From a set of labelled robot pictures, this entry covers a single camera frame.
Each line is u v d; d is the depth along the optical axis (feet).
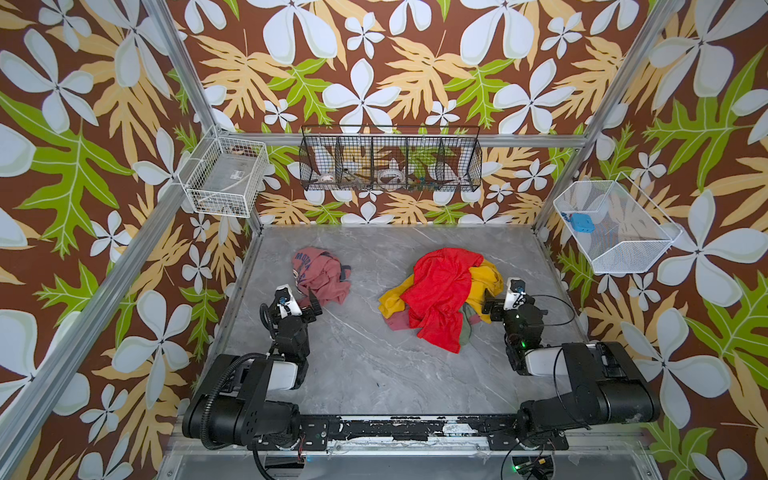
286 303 2.40
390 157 3.15
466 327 2.90
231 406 1.42
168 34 2.32
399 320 3.05
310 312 2.58
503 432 2.41
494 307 2.69
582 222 2.84
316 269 3.33
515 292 2.53
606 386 1.45
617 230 2.69
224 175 2.84
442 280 2.85
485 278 2.92
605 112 2.80
